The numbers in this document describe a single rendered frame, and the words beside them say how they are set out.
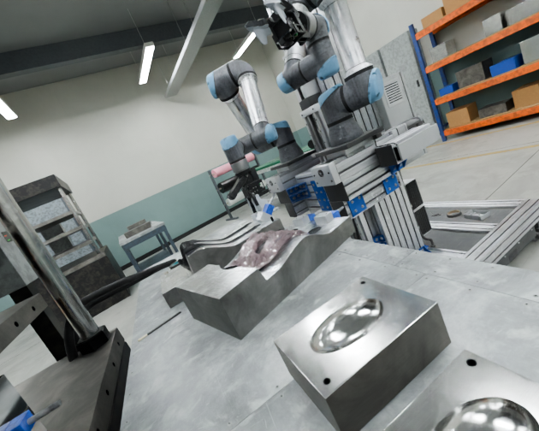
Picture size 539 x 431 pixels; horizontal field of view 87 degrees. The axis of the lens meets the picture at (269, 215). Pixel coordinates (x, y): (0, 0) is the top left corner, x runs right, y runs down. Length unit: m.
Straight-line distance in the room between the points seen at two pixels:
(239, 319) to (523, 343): 0.47
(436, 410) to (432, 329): 0.13
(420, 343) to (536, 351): 0.13
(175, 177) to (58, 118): 2.69
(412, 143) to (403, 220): 0.56
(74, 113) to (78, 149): 0.79
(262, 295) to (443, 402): 0.44
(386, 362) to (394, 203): 1.37
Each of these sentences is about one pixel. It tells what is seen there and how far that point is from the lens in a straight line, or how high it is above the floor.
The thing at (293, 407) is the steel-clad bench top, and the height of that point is 0.80.
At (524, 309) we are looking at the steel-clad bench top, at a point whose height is 0.80.
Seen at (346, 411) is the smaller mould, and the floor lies 0.84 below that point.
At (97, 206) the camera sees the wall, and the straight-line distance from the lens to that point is 7.60.
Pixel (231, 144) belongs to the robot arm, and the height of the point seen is 1.23.
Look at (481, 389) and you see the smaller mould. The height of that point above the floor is 0.86.
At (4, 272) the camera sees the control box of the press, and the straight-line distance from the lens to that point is 1.31.
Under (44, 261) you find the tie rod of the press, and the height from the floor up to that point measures 1.12.
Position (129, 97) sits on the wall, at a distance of 8.13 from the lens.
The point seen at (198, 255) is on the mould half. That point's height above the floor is 0.92.
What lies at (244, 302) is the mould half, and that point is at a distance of 0.67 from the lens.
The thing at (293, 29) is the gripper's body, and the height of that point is 1.40.
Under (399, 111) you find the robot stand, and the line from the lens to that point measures 1.76.
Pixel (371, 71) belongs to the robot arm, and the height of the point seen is 1.25.
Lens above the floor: 1.15
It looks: 12 degrees down
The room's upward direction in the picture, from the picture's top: 25 degrees counter-clockwise
